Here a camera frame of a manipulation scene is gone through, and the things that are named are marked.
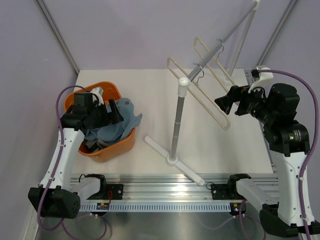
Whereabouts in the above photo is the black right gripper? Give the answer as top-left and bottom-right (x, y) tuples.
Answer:
(215, 81), (277, 125)

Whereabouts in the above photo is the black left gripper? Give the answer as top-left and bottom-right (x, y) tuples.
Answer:
(87, 98), (123, 129)

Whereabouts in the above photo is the light blue denim skirt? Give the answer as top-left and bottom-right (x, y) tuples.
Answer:
(84, 98), (143, 147)

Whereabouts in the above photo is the cream hanger of grey skirt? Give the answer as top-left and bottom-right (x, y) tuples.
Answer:
(166, 56), (231, 131)

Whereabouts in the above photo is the grey pleated skirt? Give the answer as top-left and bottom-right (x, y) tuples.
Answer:
(84, 139), (110, 153)

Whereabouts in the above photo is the cream hanger of denim skirt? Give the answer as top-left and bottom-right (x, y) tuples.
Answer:
(193, 37), (236, 92)

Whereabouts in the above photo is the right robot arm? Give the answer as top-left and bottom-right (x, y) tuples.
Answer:
(214, 83), (320, 238)

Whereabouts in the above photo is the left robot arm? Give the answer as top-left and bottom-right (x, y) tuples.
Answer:
(28, 87), (123, 219)

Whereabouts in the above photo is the orange plastic basket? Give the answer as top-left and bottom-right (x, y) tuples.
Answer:
(58, 81), (136, 162)

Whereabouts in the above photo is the grey white clothes rack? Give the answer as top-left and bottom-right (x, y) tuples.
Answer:
(144, 0), (260, 186)

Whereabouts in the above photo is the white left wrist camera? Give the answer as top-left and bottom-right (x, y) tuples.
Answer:
(90, 86), (104, 106)

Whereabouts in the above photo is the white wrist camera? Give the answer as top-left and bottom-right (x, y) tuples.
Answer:
(248, 65), (274, 93)
(90, 86), (104, 106)

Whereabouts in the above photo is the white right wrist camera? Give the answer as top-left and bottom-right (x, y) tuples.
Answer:
(248, 65), (274, 93)

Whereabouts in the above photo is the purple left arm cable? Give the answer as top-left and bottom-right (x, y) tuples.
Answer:
(36, 85), (91, 231)

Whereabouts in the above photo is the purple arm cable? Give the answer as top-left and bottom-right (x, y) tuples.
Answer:
(258, 69), (318, 240)
(36, 85), (91, 231)

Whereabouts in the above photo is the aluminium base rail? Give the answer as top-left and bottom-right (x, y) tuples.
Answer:
(69, 173), (281, 201)

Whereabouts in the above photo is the right aluminium frame post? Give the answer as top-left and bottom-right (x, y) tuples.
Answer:
(256, 0), (300, 66)

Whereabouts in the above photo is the aluminium frame post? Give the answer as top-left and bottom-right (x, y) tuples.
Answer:
(256, 0), (300, 66)
(35, 0), (80, 76)

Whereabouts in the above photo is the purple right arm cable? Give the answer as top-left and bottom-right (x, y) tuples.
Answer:
(258, 69), (318, 240)

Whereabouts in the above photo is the left aluminium frame post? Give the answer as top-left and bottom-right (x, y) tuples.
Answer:
(35, 0), (80, 76)

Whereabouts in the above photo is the purple floor cable left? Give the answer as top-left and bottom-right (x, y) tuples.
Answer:
(61, 213), (112, 240)

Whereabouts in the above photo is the purple floor cable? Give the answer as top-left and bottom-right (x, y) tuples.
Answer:
(196, 207), (267, 240)
(61, 213), (112, 240)

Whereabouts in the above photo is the slotted grey cable duct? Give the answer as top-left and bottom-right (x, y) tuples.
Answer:
(79, 202), (231, 213)

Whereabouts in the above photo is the purple floor cable right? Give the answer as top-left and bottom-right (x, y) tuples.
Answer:
(196, 207), (267, 240)

